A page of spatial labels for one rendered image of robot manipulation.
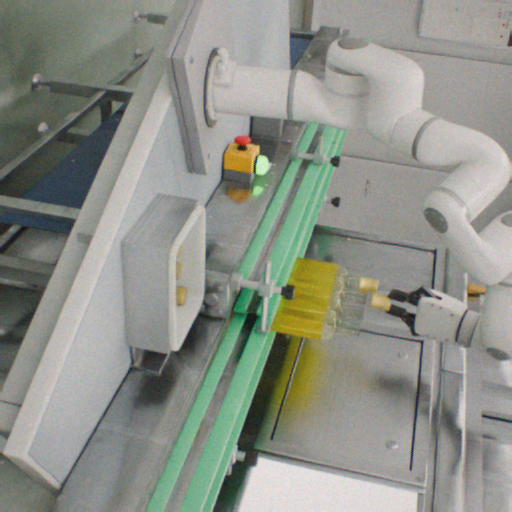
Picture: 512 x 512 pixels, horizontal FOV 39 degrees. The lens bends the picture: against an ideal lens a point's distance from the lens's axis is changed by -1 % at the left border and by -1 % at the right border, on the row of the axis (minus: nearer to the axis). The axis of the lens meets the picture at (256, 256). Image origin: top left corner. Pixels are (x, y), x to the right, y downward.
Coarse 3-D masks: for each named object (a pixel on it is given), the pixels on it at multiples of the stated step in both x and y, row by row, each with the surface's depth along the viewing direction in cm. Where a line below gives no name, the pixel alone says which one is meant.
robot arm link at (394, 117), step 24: (336, 48) 132; (360, 48) 130; (384, 48) 131; (336, 72) 132; (360, 72) 128; (384, 72) 125; (408, 72) 124; (384, 96) 126; (408, 96) 125; (384, 120) 129; (408, 120) 127; (384, 144) 134; (408, 144) 127
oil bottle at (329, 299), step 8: (296, 288) 161; (304, 288) 161; (312, 288) 162; (296, 296) 159; (304, 296) 159; (312, 296) 159; (320, 296) 159; (328, 296) 159; (336, 296) 160; (320, 304) 157; (328, 304) 157; (336, 304) 158; (336, 312) 158
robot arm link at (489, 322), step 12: (492, 288) 136; (504, 288) 133; (492, 300) 136; (504, 300) 135; (492, 312) 136; (504, 312) 135; (492, 324) 137; (504, 324) 136; (492, 336) 139; (504, 336) 137; (492, 348) 142; (504, 348) 140; (504, 360) 143
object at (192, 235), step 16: (192, 224) 123; (176, 240) 118; (192, 240) 133; (192, 256) 135; (192, 272) 137; (192, 288) 139; (176, 304) 138; (192, 304) 139; (176, 320) 134; (192, 320) 135; (176, 336) 131
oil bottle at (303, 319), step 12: (288, 300) 157; (276, 312) 154; (288, 312) 154; (300, 312) 154; (312, 312) 154; (324, 312) 155; (276, 324) 156; (288, 324) 155; (300, 324) 154; (312, 324) 153; (324, 324) 153; (336, 324) 154; (312, 336) 155; (324, 336) 154
